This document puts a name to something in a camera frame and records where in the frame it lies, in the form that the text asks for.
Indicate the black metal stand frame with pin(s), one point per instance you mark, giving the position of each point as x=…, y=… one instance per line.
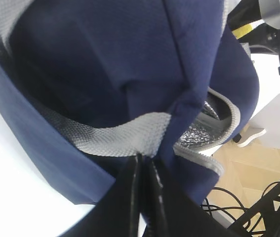
x=262, y=219

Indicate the navy blue lunch bag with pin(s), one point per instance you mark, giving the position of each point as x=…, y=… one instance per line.
x=86, y=83

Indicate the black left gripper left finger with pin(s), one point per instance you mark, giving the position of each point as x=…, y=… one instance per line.
x=117, y=214

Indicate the white table foot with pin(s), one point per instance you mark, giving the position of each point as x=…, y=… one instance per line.
x=246, y=137

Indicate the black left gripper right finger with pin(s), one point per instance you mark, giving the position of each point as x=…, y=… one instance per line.
x=168, y=212

